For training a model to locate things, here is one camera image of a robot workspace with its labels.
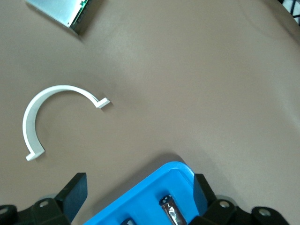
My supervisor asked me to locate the white curved plastic bracket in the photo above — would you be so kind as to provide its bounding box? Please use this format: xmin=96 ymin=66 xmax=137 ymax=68
xmin=22 ymin=84 xmax=110 ymax=162

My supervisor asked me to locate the blue plastic tray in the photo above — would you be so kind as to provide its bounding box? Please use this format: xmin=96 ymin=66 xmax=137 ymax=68
xmin=83 ymin=161 xmax=196 ymax=225

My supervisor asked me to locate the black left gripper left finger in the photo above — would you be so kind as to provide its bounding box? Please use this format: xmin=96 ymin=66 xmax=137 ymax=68
xmin=16 ymin=172 xmax=88 ymax=225

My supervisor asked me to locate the silver metal plate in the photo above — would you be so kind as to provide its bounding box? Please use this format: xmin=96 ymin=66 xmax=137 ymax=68
xmin=25 ymin=0 xmax=92 ymax=36

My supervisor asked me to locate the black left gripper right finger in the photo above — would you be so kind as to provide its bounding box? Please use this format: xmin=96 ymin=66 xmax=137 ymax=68
xmin=187 ymin=173 xmax=249 ymax=225

